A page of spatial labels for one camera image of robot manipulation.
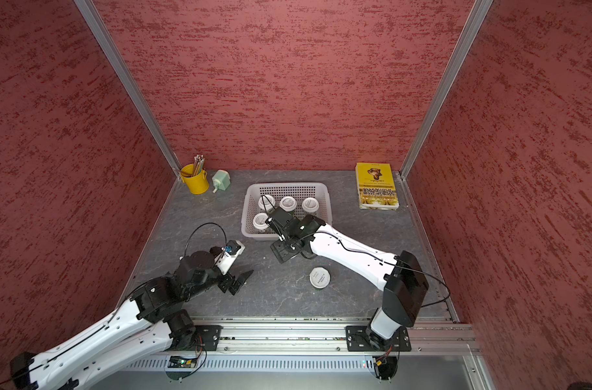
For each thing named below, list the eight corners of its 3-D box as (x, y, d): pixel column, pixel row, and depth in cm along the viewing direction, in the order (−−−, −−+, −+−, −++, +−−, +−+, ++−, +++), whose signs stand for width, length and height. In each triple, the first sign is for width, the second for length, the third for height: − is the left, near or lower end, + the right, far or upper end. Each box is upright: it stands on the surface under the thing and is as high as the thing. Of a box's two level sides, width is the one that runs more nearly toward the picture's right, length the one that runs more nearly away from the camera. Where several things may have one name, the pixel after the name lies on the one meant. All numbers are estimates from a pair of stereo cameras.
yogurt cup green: (309, 293, 85) (310, 286, 80) (309, 273, 89) (309, 266, 84) (329, 293, 85) (331, 286, 80) (328, 273, 89) (329, 266, 84)
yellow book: (359, 208, 110) (361, 202, 106) (356, 167, 127) (357, 161, 124) (396, 211, 109) (399, 205, 106) (388, 170, 126) (390, 163, 123)
